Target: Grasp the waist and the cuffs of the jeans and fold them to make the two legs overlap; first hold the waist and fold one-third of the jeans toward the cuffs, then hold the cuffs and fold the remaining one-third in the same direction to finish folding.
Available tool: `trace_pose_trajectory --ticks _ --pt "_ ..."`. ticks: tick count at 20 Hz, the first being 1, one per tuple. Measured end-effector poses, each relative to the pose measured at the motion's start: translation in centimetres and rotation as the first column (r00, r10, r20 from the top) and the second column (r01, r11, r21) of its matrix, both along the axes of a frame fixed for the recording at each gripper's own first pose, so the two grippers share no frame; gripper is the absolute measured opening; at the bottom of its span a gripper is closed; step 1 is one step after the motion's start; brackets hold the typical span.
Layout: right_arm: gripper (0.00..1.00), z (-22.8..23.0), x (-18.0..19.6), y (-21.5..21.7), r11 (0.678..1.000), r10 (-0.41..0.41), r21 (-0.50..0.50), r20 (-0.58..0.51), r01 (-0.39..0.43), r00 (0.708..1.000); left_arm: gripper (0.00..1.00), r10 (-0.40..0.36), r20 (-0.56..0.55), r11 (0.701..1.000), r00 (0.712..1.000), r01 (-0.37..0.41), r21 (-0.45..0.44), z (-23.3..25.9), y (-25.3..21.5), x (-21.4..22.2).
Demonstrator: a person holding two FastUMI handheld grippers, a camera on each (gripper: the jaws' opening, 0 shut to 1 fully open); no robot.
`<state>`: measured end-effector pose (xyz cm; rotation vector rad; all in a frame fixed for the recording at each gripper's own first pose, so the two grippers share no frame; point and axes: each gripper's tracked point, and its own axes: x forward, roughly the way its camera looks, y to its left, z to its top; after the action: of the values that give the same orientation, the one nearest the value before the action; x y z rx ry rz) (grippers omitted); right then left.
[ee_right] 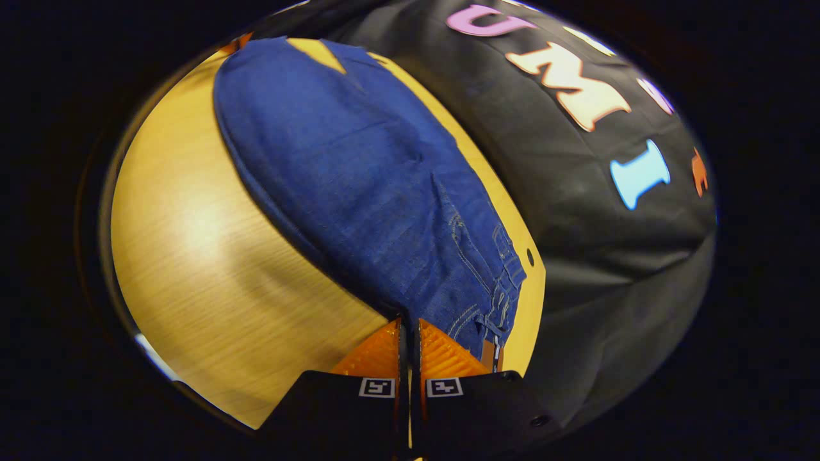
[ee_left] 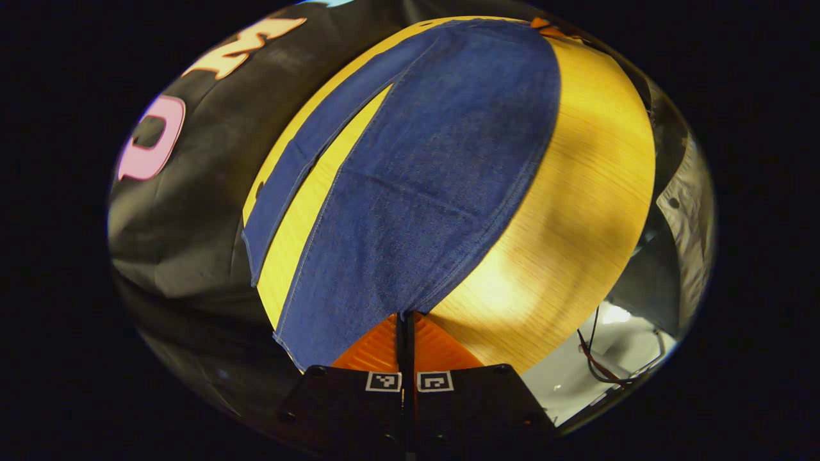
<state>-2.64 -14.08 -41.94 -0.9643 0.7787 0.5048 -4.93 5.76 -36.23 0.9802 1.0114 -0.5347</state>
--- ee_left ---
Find black backdrop cloth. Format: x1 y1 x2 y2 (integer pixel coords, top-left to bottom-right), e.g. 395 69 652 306
108 0 545 423

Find blue denim jeans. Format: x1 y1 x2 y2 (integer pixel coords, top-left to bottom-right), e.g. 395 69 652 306
242 18 563 373

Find red and black cable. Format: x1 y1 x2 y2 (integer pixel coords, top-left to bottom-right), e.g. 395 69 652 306
575 306 668 389

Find grey shiny cloth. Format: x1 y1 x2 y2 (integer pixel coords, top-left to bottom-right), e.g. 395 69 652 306
655 138 713 324

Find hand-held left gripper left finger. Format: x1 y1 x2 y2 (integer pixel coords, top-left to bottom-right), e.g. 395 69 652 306
275 312 407 458

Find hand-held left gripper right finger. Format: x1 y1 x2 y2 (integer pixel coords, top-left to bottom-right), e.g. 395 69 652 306
407 312 558 458

